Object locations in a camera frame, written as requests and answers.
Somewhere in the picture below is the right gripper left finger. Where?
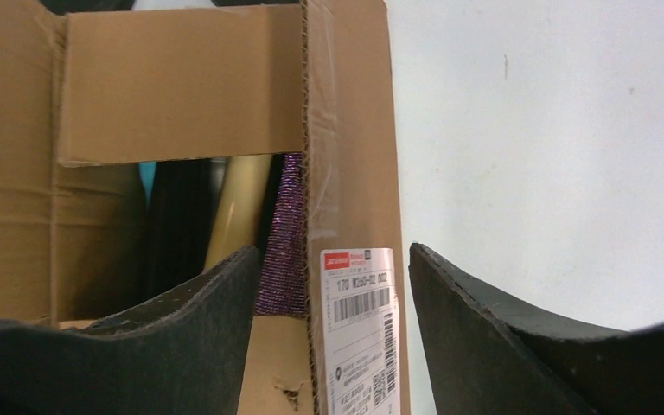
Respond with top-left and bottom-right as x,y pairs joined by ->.
0,246 -> 260,414

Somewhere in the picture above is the gold microphone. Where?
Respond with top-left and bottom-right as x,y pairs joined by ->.
204,154 -> 272,271

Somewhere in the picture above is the purple glitter microphone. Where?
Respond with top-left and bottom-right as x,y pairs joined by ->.
255,153 -> 306,316

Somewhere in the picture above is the brown cardboard box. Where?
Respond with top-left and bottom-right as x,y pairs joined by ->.
0,1 -> 411,414

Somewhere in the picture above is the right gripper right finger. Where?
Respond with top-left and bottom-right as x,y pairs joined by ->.
409,243 -> 664,414

